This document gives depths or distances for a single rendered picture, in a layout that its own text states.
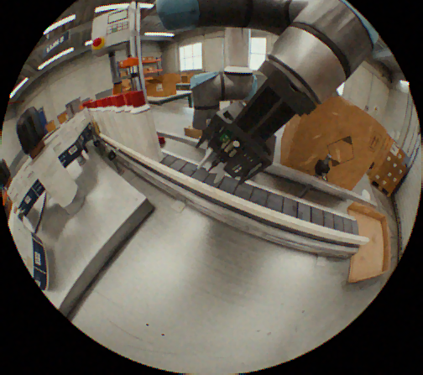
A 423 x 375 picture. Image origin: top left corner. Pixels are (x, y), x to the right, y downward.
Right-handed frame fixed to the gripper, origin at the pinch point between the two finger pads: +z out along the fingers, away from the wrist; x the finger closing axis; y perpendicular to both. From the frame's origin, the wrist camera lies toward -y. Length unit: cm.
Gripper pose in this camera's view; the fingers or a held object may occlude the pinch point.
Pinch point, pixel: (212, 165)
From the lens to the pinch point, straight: 25.5
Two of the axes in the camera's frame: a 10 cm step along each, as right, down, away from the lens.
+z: -4.4, 5.0, 7.5
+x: 7.6, 6.5, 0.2
